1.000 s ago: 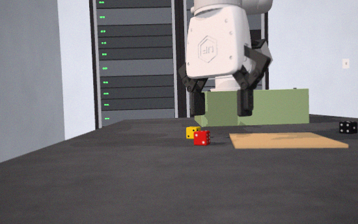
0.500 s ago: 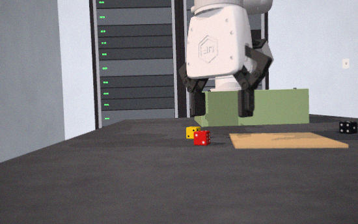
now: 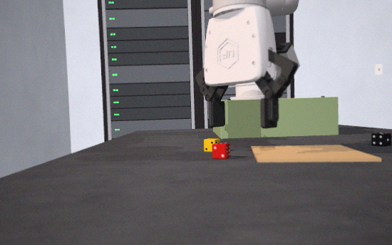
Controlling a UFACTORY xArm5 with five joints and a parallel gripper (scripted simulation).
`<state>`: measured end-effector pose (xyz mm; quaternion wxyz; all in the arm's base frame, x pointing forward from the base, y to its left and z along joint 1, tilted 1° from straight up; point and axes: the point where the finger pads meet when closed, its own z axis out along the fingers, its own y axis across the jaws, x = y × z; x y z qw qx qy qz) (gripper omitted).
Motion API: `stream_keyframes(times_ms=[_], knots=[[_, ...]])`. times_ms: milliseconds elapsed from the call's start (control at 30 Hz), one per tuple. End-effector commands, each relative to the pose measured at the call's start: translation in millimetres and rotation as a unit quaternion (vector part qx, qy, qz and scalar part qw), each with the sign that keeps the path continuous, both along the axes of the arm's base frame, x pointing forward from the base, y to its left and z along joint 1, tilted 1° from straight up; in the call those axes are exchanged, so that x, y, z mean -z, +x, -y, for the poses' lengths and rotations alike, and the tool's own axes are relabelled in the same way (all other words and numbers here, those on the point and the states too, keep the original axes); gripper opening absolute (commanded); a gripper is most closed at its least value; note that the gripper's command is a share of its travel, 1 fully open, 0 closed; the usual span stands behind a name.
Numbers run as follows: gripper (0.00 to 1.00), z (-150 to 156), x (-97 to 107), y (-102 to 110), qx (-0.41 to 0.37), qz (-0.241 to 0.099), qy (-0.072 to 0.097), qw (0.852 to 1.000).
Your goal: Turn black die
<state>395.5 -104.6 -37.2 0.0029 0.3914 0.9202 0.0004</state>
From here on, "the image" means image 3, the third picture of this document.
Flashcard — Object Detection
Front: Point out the red die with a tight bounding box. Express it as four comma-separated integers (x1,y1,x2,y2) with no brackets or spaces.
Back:
212,143,230,160

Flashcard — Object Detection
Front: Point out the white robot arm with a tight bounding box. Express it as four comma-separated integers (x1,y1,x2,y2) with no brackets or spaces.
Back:
209,0,300,100

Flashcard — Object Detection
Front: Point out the tan flat mat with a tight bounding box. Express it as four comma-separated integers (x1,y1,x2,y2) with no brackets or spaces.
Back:
251,145,381,162

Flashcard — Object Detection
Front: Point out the yellow die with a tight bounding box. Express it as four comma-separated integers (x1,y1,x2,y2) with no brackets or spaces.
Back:
204,138,220,152

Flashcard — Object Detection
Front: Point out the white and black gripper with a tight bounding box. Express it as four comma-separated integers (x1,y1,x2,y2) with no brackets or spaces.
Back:
195,4,298,128

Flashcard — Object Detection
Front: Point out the black die with white pips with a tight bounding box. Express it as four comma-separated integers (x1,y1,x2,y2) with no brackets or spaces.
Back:
371,132,391,147

